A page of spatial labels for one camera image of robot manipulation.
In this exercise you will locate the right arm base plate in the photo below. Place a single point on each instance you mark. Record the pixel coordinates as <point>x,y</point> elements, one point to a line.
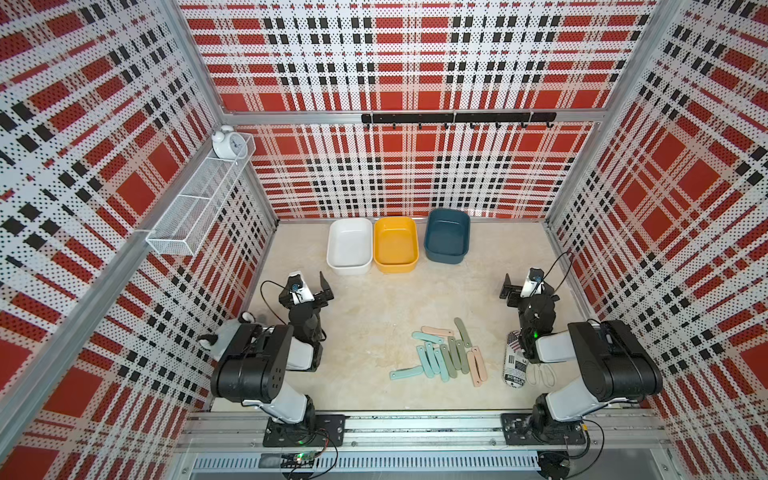
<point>524,429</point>

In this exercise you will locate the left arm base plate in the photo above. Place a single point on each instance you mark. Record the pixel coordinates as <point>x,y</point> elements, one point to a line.
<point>318,431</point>

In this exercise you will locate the yellow storage box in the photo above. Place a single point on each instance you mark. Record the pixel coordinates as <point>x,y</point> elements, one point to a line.
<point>396,246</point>

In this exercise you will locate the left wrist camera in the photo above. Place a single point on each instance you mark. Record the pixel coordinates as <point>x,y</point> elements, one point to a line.
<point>298,290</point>

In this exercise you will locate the sage knife left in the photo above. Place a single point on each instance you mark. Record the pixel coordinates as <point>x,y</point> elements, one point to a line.
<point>447,360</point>

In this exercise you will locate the green circuit board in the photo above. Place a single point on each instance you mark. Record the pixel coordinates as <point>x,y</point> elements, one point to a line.
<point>297,460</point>

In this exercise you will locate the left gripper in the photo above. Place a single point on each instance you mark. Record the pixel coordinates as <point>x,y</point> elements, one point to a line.
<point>306,303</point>

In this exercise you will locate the pink knife top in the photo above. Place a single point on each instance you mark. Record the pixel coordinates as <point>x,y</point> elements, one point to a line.
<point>438,331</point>

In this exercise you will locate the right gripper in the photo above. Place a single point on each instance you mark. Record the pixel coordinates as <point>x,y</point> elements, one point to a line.
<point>531,299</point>

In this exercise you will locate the white storage box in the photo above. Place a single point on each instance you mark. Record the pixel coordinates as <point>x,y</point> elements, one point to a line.
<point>350,246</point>

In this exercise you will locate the sage knife middle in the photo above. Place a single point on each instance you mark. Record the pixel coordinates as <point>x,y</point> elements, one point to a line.
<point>454,353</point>

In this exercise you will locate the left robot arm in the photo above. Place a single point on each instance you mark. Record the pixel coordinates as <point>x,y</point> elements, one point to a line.
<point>252,359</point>

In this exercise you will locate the white handled scissors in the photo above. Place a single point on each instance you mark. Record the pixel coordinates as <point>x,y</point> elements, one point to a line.
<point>541,374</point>

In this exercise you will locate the black hook rail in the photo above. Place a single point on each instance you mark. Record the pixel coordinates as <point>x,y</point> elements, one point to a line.
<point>522,118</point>

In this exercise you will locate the printed pencil case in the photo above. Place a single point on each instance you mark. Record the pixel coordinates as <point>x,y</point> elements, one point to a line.
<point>516,364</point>

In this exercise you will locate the sage green knife top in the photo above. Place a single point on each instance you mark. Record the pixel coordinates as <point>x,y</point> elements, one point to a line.
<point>463,332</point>

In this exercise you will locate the dark teal storage box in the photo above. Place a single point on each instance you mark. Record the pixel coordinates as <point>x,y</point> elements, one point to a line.
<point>447,236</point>

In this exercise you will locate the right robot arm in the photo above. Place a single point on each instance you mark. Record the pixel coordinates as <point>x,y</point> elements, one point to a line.
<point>613,366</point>

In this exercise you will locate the white wire mesh shelf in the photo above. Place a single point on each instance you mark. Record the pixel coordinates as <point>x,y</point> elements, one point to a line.
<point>186,223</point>

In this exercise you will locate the husky plush toy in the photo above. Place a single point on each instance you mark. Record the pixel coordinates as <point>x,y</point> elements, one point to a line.
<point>216,343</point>

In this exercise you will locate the white alarm clock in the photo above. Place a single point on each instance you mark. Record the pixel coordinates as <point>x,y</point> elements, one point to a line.
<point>228,144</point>

